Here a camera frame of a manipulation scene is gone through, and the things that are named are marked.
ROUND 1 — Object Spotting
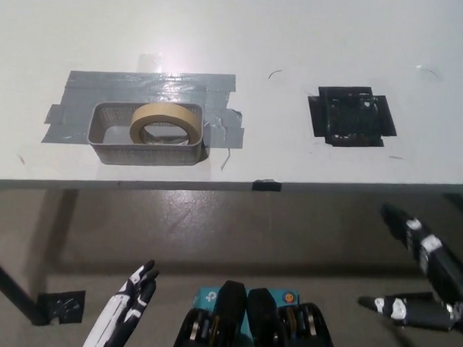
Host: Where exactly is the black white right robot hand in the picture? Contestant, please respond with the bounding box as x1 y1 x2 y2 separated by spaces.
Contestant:
357 202 463 335

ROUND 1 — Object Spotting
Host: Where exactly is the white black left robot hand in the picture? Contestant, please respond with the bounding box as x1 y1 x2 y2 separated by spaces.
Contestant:
80 256 160 347

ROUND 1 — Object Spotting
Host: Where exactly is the beige masking tape roll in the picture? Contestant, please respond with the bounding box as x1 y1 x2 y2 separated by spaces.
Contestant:
128 102 200 145

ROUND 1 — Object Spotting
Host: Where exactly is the black teal robot body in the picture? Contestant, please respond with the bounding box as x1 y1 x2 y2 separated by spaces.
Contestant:
171 278 341 347

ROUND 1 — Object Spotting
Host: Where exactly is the black tape square patch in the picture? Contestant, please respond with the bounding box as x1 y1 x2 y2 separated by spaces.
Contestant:
306 83 399 150

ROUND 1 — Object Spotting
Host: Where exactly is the small grey mesh container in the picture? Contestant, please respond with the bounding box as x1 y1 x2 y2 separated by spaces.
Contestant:
86 98 205 169

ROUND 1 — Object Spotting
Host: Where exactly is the black metal table leg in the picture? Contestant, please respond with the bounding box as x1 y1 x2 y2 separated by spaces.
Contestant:
442 193 463 218
0 248 49 326

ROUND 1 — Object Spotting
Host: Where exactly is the grey duct tape patch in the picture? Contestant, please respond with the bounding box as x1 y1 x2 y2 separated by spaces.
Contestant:
40 66 246 152

